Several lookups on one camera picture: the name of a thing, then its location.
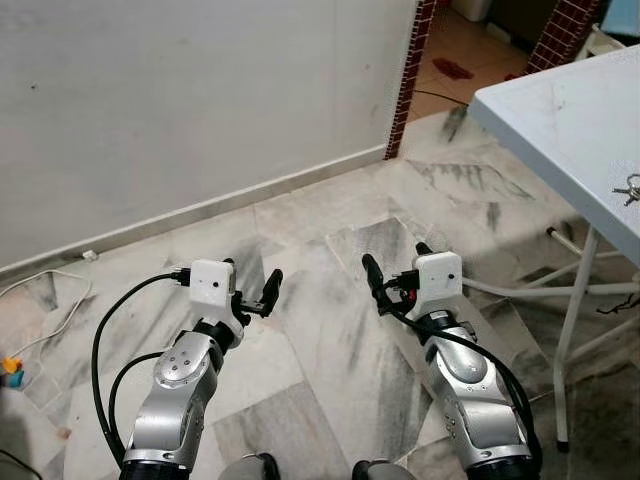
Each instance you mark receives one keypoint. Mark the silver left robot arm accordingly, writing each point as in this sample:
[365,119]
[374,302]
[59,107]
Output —
[185,385]

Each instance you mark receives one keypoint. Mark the small white plug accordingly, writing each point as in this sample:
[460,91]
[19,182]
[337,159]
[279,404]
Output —
[89,256]

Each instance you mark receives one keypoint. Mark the robot right leg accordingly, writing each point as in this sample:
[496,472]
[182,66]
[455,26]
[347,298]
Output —
[382,470]

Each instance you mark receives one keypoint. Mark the white folding table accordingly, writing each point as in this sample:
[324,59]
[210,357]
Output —
[570,120]

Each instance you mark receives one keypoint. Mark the small colourful toy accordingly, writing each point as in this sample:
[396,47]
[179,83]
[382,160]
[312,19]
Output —
[10,370]

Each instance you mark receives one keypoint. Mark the white bin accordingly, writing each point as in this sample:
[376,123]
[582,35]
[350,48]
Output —
[470,9]

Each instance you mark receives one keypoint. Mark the red brick pillar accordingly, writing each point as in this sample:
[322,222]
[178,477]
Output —
[562,30]

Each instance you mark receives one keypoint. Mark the light blue container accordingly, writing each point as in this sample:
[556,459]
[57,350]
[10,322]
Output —
[622,17]

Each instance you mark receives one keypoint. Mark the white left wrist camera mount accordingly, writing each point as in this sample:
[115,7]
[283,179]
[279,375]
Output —
[210,283]

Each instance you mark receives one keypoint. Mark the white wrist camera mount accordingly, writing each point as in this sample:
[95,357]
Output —
[210,283]
[437,280]

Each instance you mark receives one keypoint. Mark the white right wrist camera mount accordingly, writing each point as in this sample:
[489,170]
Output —
[437,280]

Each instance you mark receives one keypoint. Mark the red brick wall edge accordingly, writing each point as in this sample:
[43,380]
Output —
[410,80]

